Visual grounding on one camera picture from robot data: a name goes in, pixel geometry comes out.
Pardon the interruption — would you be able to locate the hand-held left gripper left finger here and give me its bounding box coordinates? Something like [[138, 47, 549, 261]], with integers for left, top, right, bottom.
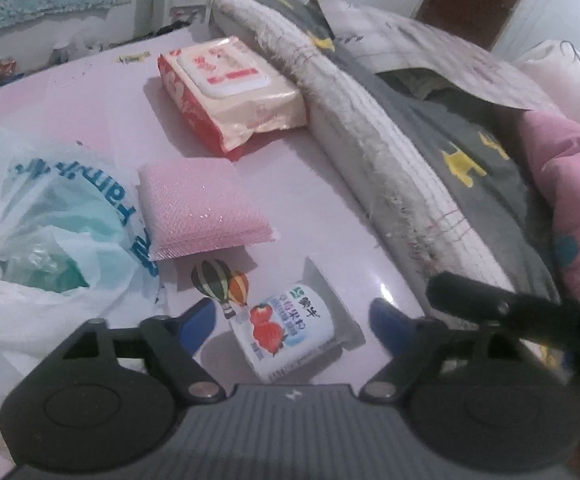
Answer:
[[60, 297, 225, 405]]

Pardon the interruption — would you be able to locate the grey blanket yellow print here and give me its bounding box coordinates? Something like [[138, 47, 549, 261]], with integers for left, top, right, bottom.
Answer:
[[240, 0, 562, 307]]

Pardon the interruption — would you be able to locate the pink mesh sponge cloth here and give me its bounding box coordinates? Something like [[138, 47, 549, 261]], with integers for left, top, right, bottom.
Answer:
[[137, 160, 277, 262]]

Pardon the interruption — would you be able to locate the red and cream wipes pack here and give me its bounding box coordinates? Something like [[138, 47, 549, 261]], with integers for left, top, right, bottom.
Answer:
[[157, 36, 309, 162]]

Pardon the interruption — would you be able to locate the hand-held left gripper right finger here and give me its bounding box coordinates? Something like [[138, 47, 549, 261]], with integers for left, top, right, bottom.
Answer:
[[359, 297, 517, 404]]

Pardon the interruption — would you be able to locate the grey printed cloth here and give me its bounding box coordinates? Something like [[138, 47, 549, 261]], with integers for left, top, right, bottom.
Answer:
[[310, 0, 562, 112]]

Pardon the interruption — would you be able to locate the white water dispenser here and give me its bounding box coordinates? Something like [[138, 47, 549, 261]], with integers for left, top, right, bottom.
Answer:
[[162, 0, 211, 27]]

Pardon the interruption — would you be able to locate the pale pink pillow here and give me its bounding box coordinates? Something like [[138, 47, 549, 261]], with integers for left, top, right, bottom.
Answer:
[[512, 39, 580, 129]]

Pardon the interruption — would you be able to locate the strawberry yogurt cup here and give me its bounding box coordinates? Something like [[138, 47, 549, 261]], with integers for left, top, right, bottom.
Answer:
[[227, 257, 364, 385]]

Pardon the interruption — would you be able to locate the crumpled white plastic bag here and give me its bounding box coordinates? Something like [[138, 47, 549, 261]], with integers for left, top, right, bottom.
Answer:
[[52, 17, 116, 59]]

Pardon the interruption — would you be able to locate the pale green plastic bag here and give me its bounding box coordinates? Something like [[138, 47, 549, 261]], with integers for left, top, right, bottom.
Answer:
[[0, 185, 135, 295]]

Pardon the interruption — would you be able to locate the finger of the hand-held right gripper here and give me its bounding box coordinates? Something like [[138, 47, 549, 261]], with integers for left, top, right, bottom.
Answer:
[[427, 271, 580, 362]]

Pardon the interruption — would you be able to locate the rolled white woven mat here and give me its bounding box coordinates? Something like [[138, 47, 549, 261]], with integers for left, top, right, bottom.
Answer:
[[207, 0, 509, 287]]

